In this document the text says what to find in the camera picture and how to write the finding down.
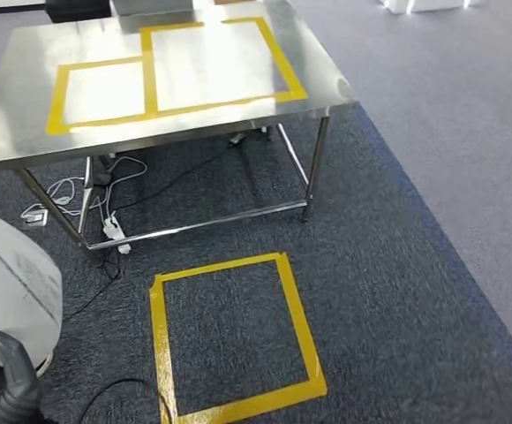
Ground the black power adapter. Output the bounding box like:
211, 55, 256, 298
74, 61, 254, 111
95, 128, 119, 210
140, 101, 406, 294
91, 168, 116, 188

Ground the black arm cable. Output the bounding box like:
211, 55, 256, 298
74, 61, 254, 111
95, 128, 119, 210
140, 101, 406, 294
77, 377, 174, 424

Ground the black floor cable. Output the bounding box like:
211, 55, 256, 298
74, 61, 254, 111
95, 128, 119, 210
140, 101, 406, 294
61, 146, 239, 323

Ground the white plastic part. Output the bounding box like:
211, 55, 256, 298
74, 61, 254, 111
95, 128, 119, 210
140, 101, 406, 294
0, 203, 64, 379

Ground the stainless steel workbench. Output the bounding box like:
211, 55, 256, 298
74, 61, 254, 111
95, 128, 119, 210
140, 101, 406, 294
0, 0, 357, 266

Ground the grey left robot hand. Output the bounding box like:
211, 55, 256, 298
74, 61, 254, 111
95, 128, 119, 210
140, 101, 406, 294
0, 330, 45, 424

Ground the white wall adapter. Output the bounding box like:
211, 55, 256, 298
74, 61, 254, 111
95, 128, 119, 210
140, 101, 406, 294
26, 208, 49, 228

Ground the white cable bundle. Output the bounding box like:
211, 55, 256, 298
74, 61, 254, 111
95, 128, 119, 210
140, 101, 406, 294
20, 155, 149, 230

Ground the yellow floor tape square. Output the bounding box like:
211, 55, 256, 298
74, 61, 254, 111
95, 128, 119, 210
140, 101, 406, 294
148, 251, 328, 424

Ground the white lit platform block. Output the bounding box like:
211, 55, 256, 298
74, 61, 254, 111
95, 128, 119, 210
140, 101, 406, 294
379, 0, 485, 16

